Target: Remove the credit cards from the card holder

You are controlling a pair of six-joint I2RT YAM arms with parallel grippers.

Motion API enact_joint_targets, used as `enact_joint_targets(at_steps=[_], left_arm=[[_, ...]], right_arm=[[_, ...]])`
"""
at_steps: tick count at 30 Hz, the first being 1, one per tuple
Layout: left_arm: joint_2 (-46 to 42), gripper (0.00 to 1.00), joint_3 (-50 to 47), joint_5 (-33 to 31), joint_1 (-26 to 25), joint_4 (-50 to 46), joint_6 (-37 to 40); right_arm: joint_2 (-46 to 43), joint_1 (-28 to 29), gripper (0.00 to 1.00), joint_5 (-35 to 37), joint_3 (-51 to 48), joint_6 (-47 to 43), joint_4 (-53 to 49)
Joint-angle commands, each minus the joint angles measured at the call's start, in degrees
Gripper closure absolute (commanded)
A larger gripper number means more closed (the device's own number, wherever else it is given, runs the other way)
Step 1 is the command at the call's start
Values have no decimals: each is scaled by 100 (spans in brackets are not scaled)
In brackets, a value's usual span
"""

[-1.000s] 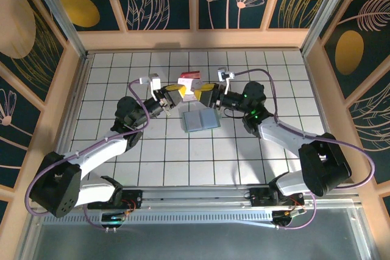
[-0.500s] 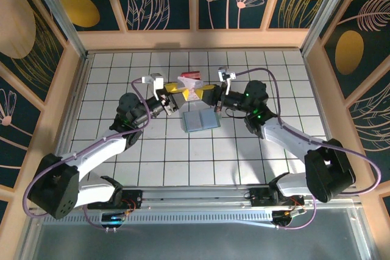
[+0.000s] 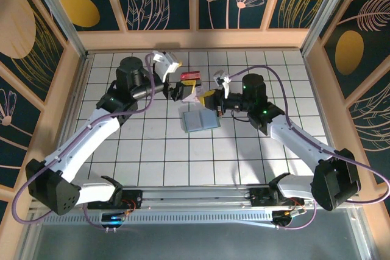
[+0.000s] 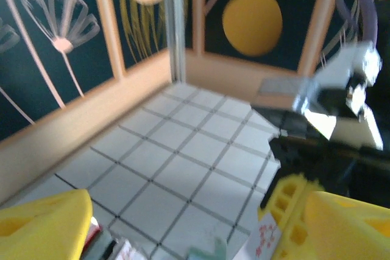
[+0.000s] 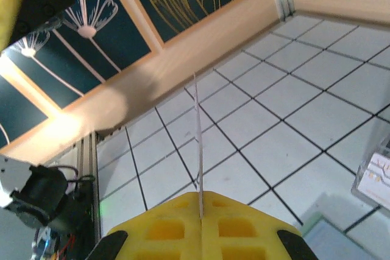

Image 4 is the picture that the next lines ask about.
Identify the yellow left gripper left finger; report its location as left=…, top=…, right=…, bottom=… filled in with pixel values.
left=0, top=188, right=94, bottom=260

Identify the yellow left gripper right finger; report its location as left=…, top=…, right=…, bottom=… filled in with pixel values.
left=270, top=191, right=390, bottom=260

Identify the white card with pink emblem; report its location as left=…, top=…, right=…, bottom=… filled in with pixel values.
left=246, top=210, right=283, bottom=260

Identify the red credit card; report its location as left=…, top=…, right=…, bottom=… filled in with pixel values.
left=87, top=219, right=103, bottom=244

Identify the white VIP card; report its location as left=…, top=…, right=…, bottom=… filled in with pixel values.
left=114, top=237, right=143, bottom=260

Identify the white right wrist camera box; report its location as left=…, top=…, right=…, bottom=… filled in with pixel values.
left=291, top=40, right=385, bottom=153

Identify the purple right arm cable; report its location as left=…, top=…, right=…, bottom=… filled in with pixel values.
left=335, top=0, right=379, bottom=44

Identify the aluminium corner post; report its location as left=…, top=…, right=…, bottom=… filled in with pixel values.
left=163, top=0, right=187, bottom=83

